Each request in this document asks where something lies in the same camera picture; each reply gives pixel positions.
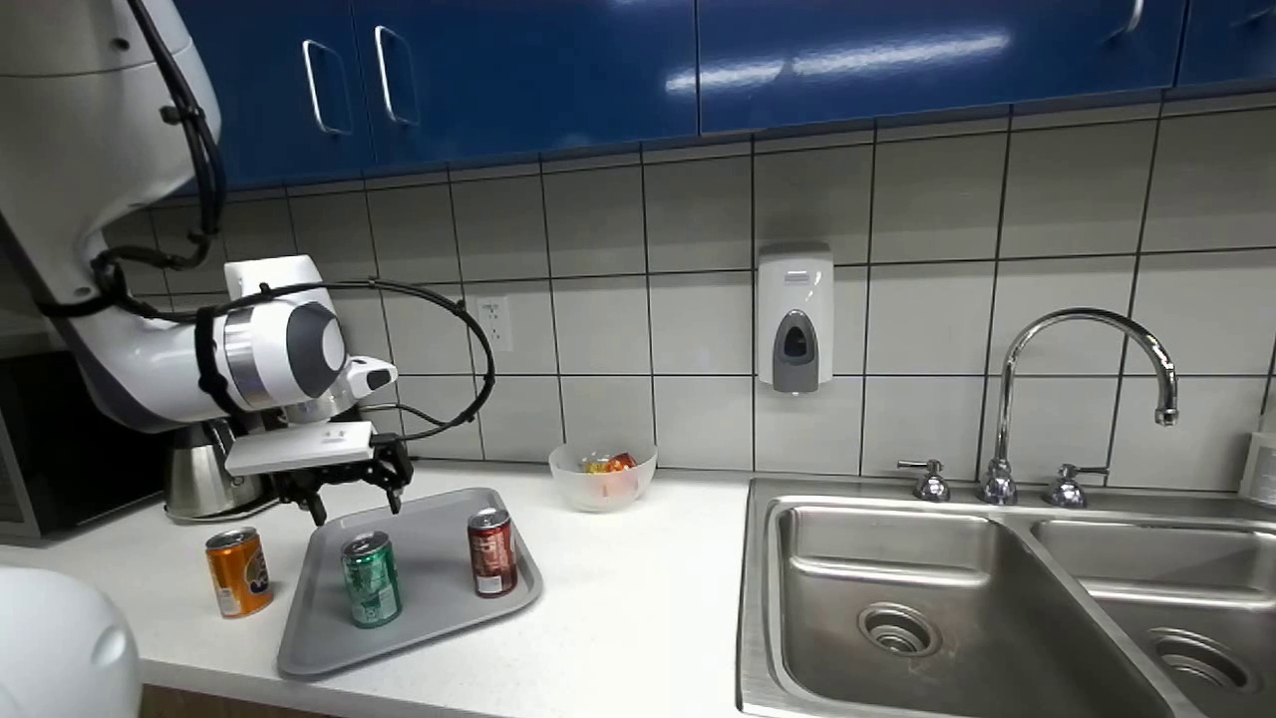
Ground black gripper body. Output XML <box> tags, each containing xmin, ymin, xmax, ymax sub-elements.
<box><xmin>244</xmin><ymin>442</ymin><xmax>418</xmax><ymax>512</ymax></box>

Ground green soda can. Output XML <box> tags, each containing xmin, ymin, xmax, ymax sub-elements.
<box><xmin>338</xmin><ymin>528</ymin><xmax>405</xmax><ymax>636</ymax></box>

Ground orange soda can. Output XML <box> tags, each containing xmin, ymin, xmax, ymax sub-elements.
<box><xmin>203</xmin><ymin>522</ymin><xmax>278</xmax><ymax>623</ymax></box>

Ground red soda can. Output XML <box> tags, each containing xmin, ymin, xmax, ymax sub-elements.
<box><xmin>462</xmin><ymin>504</ymin><xmax>526</xmax><ymax>602</ymax></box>

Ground grey plastic tray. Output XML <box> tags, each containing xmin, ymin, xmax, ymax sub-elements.
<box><xmin>271</xmin><ymin>484</ymin><xmax>548</xmax><ymax>684</ymax></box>

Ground steel coffee carafe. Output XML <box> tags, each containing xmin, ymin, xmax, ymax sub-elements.
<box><xmin>163</xmin><ymin>435</ymin><xmax>271</xmax><ymax>528</ymax></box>

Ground clear plastic bowl with fruit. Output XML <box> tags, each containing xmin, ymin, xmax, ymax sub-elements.
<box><xmin>547</xmin><ymin>439</ymin><xmax>663</xmax><ymax>519</ymax></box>

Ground wooden base cabinet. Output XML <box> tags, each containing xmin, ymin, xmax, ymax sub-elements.
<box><xmin>135</xmin><ymin>684</ymin><xmax>312</xmax><ymax>718</ymax></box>

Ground black microwave oven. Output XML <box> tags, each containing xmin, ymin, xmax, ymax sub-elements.
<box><xmin>0</xmin><ymin>341</ymin><xmax>185</xmax><ymax>551</ymax></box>

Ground stainless steel double sink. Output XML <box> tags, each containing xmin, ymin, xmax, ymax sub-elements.
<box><xmin>734</xmin><ymin>474</ymin><xmax>1276</xmax><ymax>718</ymax></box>

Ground chrome gooseneck faucet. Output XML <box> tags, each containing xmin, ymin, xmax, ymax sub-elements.
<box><xmin>976</xmin><ymin>302</ymin><xmax>1185</xmax><ymax>512</ymax></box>

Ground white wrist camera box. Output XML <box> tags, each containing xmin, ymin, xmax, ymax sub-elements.
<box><xmin>220</xmin><ymin>418</ymin><xmax>380</xmax><ymax>484</ymax></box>

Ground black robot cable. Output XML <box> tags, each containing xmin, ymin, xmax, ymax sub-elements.
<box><xmin>37</xmin><ymin>0</ymin><xmax>498</xmax><ymax>449</ymax></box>

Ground white wall soap dispenser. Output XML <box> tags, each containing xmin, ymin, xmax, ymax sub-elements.
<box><xmin>748</xmin><ymin>249</ymin><xmax>841</xmax><ymax>398</ymax></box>

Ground blue wall cabinets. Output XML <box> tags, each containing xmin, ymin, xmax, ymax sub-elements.
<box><xmin>172</xmin><ymin>0</ymin><xmax>1276</xmax><ymax>195</ymax></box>

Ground chrome tap handle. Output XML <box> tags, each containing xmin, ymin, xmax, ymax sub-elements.
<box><xmin>1045</xmin><ymin>459</ymin><xmax>1113</xmax><ymax>512</ymax></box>
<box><xmin>894</xmin><ymin>459</ymin><xmax>958</xmax><ymax>508</ymax></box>

